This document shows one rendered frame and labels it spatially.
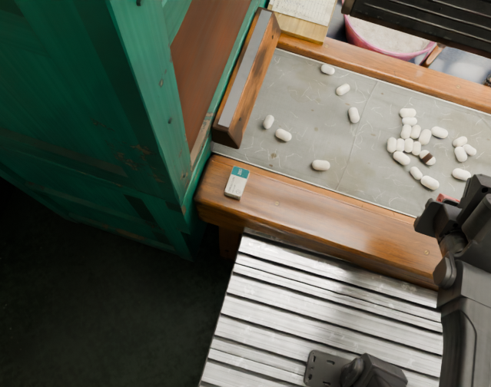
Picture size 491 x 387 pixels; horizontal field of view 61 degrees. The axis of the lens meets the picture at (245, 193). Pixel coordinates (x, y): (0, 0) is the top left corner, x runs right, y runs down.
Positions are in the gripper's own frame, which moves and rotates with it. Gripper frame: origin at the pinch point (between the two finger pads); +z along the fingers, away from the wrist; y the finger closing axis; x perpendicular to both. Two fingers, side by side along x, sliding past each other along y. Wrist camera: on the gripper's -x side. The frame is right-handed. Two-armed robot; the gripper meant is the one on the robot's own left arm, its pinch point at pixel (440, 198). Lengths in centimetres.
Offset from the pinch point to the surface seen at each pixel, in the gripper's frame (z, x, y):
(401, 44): 39.4, -17.8, 10.9
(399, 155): 14.4, -0.1, 6.4
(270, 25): 19.5, -16.6, 41.1
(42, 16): -42, -23, 52
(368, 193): 8.5, 7.8, 10.3
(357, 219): 1.3, 10.7, 11.7
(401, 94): 28.2, -9.2, 8.4
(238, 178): -0.1, 9.4, 37.2
